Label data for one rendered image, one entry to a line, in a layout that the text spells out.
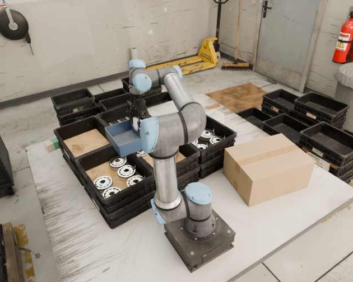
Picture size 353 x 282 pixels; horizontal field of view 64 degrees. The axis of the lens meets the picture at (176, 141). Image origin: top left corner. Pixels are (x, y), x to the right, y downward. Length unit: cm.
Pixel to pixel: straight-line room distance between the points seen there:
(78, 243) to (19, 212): 142
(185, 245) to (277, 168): 64
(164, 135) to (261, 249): 82
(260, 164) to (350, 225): 130
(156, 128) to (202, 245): 64
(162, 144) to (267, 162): 84
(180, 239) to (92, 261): 43
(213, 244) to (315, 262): 120
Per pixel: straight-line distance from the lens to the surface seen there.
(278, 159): 168
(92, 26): 473
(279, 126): 296
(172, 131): 92
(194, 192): 124
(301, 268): 235
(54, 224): 171
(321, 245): 252
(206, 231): 136
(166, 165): 102
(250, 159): 164
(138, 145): 142
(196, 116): 95
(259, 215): 163
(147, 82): 124
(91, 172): 174
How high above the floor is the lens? 192
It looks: 36 degrees down
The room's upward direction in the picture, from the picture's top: 3 degrees counter-clockwise
